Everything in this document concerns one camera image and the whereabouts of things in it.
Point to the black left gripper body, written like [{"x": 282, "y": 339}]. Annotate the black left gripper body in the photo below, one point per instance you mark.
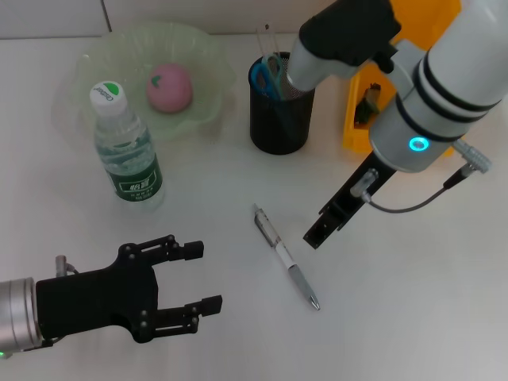
[{"x": 91, "y": 301}]

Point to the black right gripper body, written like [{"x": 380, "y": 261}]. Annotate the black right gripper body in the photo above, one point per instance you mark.
[{"x": 357, "y": 194}]

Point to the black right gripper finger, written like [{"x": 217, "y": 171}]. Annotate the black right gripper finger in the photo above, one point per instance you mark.
[{"x": 321, "y": 232}]

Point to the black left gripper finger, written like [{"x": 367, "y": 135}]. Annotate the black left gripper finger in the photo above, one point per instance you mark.
[
  {"x": 194, "y": 251},
  {"x": 210, "y": 305}
]

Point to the clear green-label water bottle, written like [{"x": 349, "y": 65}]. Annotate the clear green-label water bottle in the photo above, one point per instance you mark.
[{"x": 131, "y": 158}]

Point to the pink peach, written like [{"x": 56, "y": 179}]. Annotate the pink peach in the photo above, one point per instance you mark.
[{"x": 170, "y": 89}]

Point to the transparent plastic ruler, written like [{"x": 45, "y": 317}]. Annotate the transparent plastic ruler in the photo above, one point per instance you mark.
[{"x": 265, "y": 41}]

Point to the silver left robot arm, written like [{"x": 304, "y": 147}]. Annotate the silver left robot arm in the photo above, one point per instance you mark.
[{"x": 18, "y": 313}]

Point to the clear grey ballpoint pen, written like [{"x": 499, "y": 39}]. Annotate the clear grey ballpoint pen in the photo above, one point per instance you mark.
[{"x": 285, "y": 258}]

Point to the black mesh pen holder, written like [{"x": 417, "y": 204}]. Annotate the black mesh pen holder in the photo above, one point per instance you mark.
[{"x": 278, "y": 127}]

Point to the green glass fruit plate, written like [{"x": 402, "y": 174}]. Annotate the green glass fruit plate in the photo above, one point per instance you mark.
[{"x": 186, "y": 51}]

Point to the yellow plastic bin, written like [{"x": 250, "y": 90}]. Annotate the yellow plastic bin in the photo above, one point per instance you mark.
[{"x": 351, "y": 137}]

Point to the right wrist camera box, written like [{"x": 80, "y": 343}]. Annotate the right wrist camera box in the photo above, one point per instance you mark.
[{"x": 341, "y": 35}]

